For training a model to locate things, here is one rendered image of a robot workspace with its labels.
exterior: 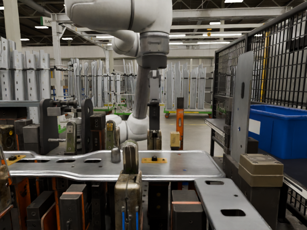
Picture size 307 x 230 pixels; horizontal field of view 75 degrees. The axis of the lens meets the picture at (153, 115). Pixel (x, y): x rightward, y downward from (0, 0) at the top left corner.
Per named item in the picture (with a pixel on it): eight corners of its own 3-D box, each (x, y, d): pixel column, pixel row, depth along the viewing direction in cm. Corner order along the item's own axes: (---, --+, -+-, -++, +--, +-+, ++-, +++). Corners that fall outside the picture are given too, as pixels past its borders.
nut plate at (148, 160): (141, 163, 63) (140, 159, 63) (141, 158, 67) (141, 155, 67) (167, 163, 63) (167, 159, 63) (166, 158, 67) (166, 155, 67)
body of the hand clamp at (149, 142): (147, 217, 83) (146, 135, 77) (147, 207, 89) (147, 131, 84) (161, 217, 83) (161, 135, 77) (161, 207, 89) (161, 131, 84)
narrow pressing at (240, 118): (243, 169, 58) (252, 49, 53) (229, 155, 69) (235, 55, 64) (245, 169, 58) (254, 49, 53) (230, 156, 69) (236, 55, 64)
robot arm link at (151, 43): (137, 31, 55) (138, 54, 56) (171, 31, 55) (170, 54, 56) (140, 39, 64) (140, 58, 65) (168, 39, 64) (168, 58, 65)
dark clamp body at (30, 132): (22, 217, 83) (12, 128, 77) (40, 199, 96) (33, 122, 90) (47, 217, 83) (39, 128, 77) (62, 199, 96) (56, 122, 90)
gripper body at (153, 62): (142, 57, 64) (143, 86, 66) (140, 53, 56) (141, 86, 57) (166, 57, 64) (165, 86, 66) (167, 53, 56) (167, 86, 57)
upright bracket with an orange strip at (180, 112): (174, 215, 84) (176, 97, 77) (174, 212, 86) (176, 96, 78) (181, 215, 84) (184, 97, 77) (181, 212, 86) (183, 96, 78)
